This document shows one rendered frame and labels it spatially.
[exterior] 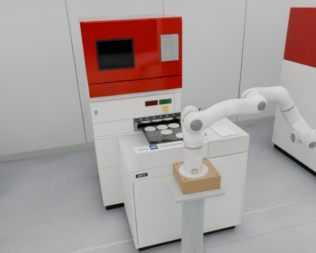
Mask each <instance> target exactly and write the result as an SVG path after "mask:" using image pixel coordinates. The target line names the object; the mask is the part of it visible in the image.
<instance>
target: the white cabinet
mask: <svg viewBox="0 0 316 253"><path fill-rule="evenodd" d="M117 140H118V139H117ZM118 151H119V161H120V171H121V181H122V191H123V202H124V206H125V210H126V214H127V218H128V222H129V225H130V229H131V233H132V237H133V241H134V245H135V248H136V249H137V248H138V250H139V251H140V250H144V249H149V248H153V247H157V246H161V245H165V244H170V243H174V242H178V241H182V203H176V200H175V198H174V196H173V193H172V191H171V189H170V187H169V181H170V180H171V179H172V178H173V177H174V175H173V165H171V166H165V167H159V168H153V169H148V170H142V171H136V172H130V173H129V171H128V168H127V165H126V162H125V159H124V156H123V153H122V150H121V147H120V144H119V141H118ZM247 157H248V152H241V153H235V154H229V155H223V156H218V157H212V158H208V160H209V161H210V162H211V164H212V165H213V166H214V167H215V169H216V170H217V171H218V172H219V174H220V175H221V187H222V189H223V190H224V191H225V195H223V196H217V197H211V198H205V205H204V232H203V235H208V234H212V233H216V232H220V231H225V230H229V229H233V228H235V226H236V225H239V224H241V216H242V206H243V196H244V186H245V177H246V167H247Z"/></svg>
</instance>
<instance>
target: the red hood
mask: <svg viewBox="0 0 316 253"><path fill-rule="evenodd" d="M78 23H79V31H80V38H81V46H82V53H83V60H84V68H85V75H86V81H87V86H88V92H89V97H90V98H94V97H103V96H112V95H121V94H130V93H139V92H148V91H158V90H167V89H176V88H182V17H179V16H171V15H163V14H146V15H125V16H103V17H82V18H78Z"/></svg>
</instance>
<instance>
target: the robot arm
mask: <svg viewBox="0 0 316 253"><path fill-rule="evenodd" d="M241 98H242V99H229V100H226V101H222V102H219V103H217V104H215V105H213V106H211V107H210V108H208V109H206V110H204V111H201V112H200V111H199V110H198V109H197V108H196V107H194V106H191V105H189V106H186V107H184V108H183V110H182V112H181V126H182V132H183V140H184V164H182V165H181V166H180V167H179V173H180V174H181V175H182V176H184V177H187V178H201V177H204V176H205V175H206V174H207V173H208V167H207V166H206V165H204V164H203V138H202V132H201V131H202V130H204V129H206V128H207V127H209V126H210V125H212V124H213V123H215V122H216V121H218V120H220V119H223V118H226V117H229V116H233V115H238V114H257V113H260V112H263V111H264V110H265V109H266V107H267V103H276V104H277V106H278V107H279V109H280V111H281V113H282V114H283V116H284V118H285V119H286V121H287V123H288V124H289V125H290V126H291V127H292V129H293V130H294V131H292V132H291V134H290V138H291V141H292V143H293V144H303V145H304V146H305V147H307V148H309V149H313V148H315V147H316V129H313V130H311V129H310V127H309V126H308V124H307V123H306V122H305V121H304V119H303V118H302V117H301V115H300V114H299V112H298V110H297V108H296V106H295V104H294V102H293V100H292V98H291V96H290V95H289V93H288V91H287V90H286V89H285V88H284V87H282V86H274V87H255V88H250V89H247V90H245V91H244V92H243V93H242V97H241Z"/></svg>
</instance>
